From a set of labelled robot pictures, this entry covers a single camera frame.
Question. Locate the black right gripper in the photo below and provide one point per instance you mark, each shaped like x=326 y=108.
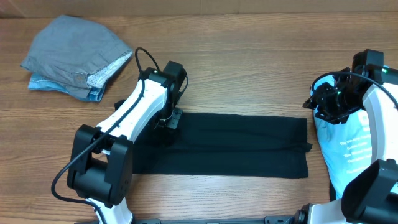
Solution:
x=319 y=98

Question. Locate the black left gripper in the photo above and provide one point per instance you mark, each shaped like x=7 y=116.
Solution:
x=172 y=122

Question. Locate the black t-shirt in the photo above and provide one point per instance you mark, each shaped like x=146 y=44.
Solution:
x=225 y=144

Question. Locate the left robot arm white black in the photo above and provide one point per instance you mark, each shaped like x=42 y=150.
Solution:
x=101 y=158

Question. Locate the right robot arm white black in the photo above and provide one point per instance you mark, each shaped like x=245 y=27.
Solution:
x=371 y=197

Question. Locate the light blue printed t-shirt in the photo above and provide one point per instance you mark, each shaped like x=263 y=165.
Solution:
x=346 y=149

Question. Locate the folded grey shorts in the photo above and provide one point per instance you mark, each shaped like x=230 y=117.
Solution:
x=77 y=54

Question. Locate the folded light blue garment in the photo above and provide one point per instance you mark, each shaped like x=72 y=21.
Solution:
x=38 y=82

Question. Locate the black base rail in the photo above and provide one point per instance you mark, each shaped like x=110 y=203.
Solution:
x=284 y=219

